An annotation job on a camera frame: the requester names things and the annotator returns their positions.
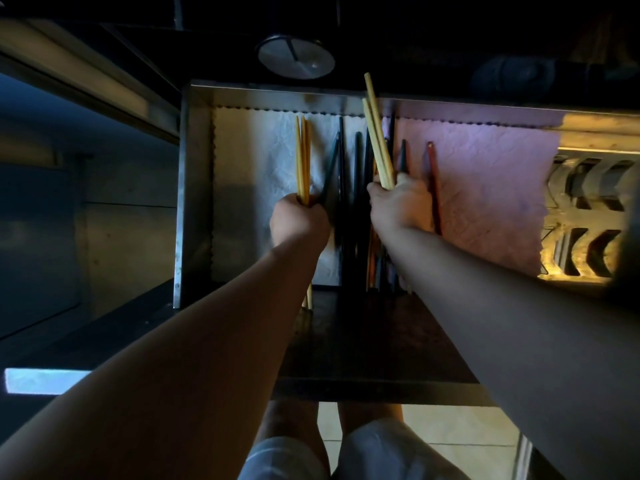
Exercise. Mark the person's left leg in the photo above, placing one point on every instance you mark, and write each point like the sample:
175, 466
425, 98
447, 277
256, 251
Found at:
287, 424

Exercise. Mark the round grey stove knob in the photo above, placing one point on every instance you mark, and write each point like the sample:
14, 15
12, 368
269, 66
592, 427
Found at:
295, 57

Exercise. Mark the person's leg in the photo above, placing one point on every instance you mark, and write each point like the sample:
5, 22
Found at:
287, 424
370, 414

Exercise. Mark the person's right hand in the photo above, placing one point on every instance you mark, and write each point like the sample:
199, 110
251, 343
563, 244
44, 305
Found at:
402, 207

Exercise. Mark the blue cabinet door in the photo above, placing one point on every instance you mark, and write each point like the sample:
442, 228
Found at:
40, 244

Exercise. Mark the person's right leg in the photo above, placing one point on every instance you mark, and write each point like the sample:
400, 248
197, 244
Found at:
370, 414

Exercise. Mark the steel kitchen drawer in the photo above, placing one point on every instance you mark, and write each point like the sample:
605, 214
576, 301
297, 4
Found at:
380, 344

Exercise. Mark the person's left forearm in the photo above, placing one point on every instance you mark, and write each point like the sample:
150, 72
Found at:
175, 384

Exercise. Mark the white towel liner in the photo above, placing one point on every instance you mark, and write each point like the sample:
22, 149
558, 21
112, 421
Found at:
250, 169

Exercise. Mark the person's right forearm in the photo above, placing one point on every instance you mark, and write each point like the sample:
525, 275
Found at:
550, 334

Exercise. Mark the orange red chopstick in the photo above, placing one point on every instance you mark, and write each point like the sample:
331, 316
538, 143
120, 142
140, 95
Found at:
433, 184

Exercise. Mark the pink towel liner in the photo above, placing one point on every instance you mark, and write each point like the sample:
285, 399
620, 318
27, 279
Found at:
490, 194

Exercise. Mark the row of chopsticks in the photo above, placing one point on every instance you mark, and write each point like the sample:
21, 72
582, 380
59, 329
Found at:
352, 219

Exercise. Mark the person's left hand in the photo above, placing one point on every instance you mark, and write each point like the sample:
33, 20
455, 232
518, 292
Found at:
300, 222

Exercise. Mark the grey shorts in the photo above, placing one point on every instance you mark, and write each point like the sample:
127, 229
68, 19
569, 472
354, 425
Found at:
400, 459

